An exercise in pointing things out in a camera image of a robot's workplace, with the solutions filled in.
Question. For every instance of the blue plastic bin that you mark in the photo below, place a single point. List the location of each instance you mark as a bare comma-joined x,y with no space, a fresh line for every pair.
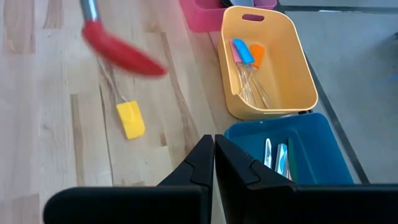
320,149

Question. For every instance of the red silicone spoon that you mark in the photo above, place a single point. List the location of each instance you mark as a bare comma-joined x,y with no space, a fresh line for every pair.
124,56

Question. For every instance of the pink plastic bin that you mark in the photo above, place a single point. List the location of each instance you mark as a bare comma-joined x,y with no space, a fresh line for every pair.
202,18

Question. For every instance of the yellow plastic bin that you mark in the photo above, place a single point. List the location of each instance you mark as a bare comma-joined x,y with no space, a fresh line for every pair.
289,77

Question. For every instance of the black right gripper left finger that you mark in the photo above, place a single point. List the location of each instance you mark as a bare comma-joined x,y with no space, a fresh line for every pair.
202,168

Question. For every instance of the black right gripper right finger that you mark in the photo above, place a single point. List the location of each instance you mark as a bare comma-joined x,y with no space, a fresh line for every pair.
248,193

